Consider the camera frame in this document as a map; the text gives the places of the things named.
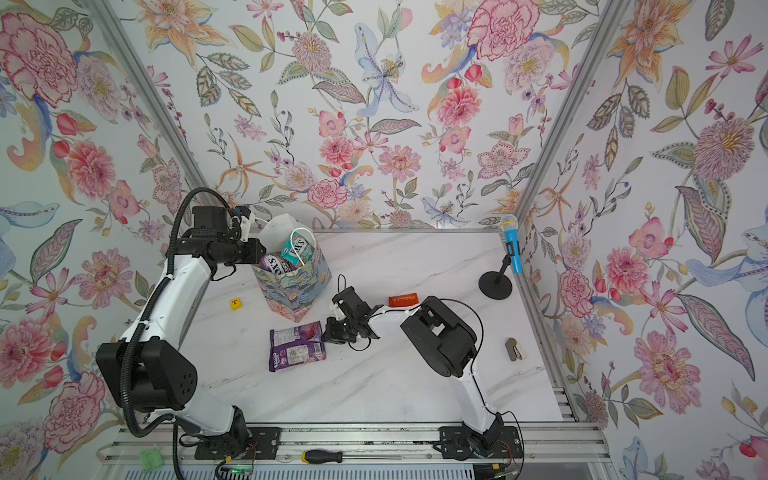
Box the purple snack packet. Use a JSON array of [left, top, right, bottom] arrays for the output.
[[259, 254, 295, 277], [268, 321, 327, 373]]

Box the teal snack packet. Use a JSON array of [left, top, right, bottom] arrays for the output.
[[280, 232, 315, 267]]

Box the floral paper gift bag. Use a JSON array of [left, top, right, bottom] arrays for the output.
[[252, 214, 331, 323]]

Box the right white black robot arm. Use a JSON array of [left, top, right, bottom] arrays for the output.
[[323, 287, 504, 457]]

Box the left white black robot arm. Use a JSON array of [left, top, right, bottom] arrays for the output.
[[96, 187, 266, 454]]

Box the small red sachet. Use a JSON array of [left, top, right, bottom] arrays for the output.
[[388, 293, 419, 309]]

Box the black yellow screwdriver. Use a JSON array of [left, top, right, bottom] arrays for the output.
[[301, 449, 403, 465]]

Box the black microphone stand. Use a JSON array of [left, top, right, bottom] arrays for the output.
[[478, 255, 513, 300]]

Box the small grey metal clip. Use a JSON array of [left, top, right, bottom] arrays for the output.
[[505, 338, 523, 362]]

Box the blue toy microphone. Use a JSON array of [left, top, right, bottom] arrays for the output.
[[500, 215, 523, 274]]

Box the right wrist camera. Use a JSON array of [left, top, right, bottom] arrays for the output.
[[331, 303, 347, 321]]

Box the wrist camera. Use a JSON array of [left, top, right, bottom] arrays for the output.
[[331, 303, 347, 321], [234, 205, 258, 242]]

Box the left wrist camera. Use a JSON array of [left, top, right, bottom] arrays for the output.
[[234, 205, 258, 242]]

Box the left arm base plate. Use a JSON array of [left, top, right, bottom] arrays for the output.
[[194, 427, 282, 460]]

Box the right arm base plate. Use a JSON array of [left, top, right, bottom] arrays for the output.
[[433, 425, 524, 461]]

